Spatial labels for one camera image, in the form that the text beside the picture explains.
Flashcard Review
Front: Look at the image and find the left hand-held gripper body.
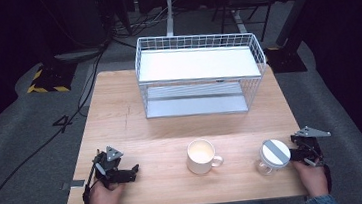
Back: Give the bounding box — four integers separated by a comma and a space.
91, 143, 135, 192

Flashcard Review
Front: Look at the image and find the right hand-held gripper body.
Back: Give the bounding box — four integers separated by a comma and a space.
288, 123, 335, 170

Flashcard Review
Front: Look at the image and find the glass jar with white lid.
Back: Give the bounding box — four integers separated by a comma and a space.
252, 137, 293, 178

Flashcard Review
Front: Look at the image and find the white mug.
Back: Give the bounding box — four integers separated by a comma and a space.
184, 136, 226, 177

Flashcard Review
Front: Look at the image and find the white wire shelf rack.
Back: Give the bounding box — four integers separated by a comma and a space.
132, 25, 272, 124

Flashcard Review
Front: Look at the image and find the person's right hand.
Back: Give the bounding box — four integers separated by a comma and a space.
291, 156, 332, 201

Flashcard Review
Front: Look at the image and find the person's left hand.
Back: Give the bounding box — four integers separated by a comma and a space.
86, 178, 129, 204

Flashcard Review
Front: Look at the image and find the grey tape piece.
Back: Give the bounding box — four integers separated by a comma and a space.
60, 179, 87, 191

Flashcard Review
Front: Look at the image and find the black stand with base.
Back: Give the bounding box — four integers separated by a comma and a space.
259, 0, 333, 77

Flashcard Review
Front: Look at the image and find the yellow black striped stand base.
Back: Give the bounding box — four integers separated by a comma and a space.
24, 59, 81, 97

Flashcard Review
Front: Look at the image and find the white desk leg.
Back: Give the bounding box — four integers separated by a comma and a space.
162, 0, 230, 38

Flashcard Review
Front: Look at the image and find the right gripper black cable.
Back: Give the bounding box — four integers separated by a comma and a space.
321, 162, 334, 194

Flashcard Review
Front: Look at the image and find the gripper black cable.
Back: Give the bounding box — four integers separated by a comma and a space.
321, 162, 334, 194
78, 158, 105, 204

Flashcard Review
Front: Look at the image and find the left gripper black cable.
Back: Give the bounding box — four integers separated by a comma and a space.
78, 158, 105, 204

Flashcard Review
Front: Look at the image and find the long black floor cable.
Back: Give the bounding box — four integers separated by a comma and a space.
0, 48, 121, 204

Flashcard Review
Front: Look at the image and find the bundle of floor cables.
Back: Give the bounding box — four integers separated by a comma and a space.
106, 3, 177, 45

